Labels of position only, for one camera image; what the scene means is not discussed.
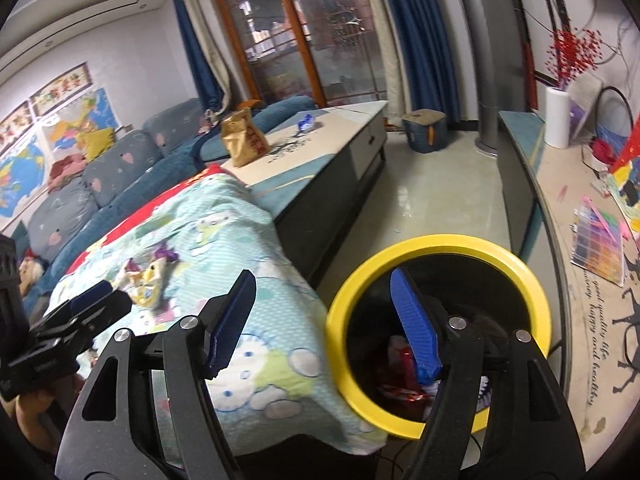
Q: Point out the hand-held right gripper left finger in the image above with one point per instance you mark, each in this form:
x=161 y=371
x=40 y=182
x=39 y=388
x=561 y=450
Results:
x=232 y=320

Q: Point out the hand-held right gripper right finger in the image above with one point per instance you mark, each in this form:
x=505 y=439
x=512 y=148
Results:
x=415 y=325

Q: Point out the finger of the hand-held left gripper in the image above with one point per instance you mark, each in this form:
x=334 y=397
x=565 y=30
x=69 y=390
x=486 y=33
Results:
x=107 y=310
x=92 y=294

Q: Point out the red snack packet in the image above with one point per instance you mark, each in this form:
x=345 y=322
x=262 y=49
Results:
x=400 y=390

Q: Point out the yellow rimmed black trash bin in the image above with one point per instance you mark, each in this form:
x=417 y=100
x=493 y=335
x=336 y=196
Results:
x=500 y=255

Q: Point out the person's left hand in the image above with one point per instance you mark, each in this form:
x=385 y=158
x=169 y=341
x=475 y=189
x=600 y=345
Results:
x=32 y=410

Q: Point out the yellow white crumpled packet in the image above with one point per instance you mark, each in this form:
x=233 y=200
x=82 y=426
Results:
x=145 y=282

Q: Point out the cartoon cat printed blanket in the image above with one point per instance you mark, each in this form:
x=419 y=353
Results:
x=260 y=280

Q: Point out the stuffed toy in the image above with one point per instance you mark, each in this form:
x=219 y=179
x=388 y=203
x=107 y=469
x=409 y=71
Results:
x=30 y=272

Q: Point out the pink plush cushion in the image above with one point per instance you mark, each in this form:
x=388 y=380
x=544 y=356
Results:
x=67 y=170

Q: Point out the blue sofa heart print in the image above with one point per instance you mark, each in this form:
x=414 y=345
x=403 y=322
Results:
x=115 y=165

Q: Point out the blue world map poster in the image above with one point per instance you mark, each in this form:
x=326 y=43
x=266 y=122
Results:
x=20 y=175

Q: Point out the yellow cushion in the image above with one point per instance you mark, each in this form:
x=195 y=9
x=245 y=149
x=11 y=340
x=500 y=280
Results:
x=97 y=142

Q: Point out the grey coffee table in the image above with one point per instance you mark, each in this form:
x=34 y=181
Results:
x=345 y=170

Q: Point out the colourful map poster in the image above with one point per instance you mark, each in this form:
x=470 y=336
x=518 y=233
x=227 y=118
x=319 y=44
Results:
x=75 y=120

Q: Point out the golden snack bag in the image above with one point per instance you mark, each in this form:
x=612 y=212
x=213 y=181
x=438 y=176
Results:
x=242 y=140

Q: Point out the long television cabinet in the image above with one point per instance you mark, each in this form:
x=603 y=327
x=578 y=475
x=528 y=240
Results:
x=565 y=220

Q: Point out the framed picture strip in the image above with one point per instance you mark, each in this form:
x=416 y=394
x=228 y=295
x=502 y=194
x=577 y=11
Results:
x=62 y=85
x=12 y=127

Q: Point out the blue storage stool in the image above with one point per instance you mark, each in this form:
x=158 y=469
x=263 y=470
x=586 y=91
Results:
x=425 y=132

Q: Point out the colourful bead box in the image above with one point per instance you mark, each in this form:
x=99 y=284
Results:
x=597 y=245

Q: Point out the blue crumpled wrapper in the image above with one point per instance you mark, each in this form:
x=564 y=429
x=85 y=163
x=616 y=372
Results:
x=306 y=122

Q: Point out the white cylindrical vase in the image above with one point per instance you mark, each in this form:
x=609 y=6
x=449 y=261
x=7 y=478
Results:
x=557 y=120

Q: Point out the blue curtain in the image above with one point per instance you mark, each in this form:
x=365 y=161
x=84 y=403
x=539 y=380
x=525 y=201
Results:
x=197 y=50
x=425 y=35

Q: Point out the silver standing air conditioner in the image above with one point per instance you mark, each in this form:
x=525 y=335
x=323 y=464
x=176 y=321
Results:
x=477 y=60

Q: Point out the beige curtain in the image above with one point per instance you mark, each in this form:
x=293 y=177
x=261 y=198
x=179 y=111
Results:
x=212 y=45

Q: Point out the wooden framed glass door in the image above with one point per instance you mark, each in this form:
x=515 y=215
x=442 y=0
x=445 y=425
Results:
x=300 y=35

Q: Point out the red berry branches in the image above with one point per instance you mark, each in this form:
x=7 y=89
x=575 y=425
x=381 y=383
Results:
x=570 y=55

